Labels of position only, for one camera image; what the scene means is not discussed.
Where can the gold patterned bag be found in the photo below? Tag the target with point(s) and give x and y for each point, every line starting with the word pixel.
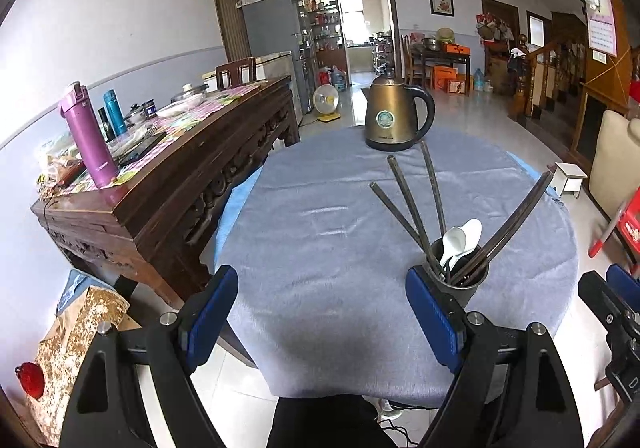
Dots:
pixel 61 353

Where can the framed wall picture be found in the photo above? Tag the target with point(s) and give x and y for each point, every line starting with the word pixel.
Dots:
pixel 442 7

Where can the grey table cloth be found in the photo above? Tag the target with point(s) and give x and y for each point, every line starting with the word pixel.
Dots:
pixel 322 265

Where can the gold electric kettle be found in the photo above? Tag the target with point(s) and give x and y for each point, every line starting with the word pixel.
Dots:
pixel 398 115

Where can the black utensil holder cup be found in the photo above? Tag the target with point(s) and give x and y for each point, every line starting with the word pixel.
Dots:
pixel 462 280

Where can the blue under cloth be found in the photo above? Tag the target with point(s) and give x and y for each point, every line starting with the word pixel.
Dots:
pixel 232 209

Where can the orange crate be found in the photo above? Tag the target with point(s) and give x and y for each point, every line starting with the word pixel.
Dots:
pixel 442 75

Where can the cream leather armchair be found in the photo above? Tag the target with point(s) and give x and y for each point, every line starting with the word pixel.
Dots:
pixel 615 170

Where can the red round ornament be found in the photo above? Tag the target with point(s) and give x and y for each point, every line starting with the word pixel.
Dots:
pixel 31 378

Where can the teal thermos bottle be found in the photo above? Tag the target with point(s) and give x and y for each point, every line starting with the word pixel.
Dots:
pixel 114 112

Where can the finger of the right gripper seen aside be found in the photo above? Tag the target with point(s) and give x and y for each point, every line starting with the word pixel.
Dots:
pixel 624 285

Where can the purple thermos bottle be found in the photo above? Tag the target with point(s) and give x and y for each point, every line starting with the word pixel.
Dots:
pixel 75 107

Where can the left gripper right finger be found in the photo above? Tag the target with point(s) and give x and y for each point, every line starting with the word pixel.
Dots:
pixel 440 317

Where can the dark metal chopstick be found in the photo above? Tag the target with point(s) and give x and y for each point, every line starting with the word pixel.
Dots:
pixel 399 217

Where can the wooden chair back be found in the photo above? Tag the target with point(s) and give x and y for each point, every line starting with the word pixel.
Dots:
pixel 237 73

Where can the grey refrigerator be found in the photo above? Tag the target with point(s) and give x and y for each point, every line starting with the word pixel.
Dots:
pixel 276 31

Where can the white plastic spoon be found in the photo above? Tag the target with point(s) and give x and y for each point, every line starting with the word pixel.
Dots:
pixel 453 246
pixel 472 231

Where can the dark carved wooden sideboard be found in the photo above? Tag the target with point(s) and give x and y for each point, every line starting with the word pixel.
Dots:
pixel 153 228

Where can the red plastic child chair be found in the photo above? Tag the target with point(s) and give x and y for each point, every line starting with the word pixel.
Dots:
pixel 625 224

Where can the white yellow floor fan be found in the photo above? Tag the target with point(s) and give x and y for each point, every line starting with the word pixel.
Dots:
pixel 325 101

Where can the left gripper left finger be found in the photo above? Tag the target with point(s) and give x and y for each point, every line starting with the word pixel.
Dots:
pixel 203 316

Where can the small white stool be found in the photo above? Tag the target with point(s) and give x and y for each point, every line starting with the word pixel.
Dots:
pixel 567 179

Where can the wall calendar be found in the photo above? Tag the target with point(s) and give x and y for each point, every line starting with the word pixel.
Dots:
pixel 601 26

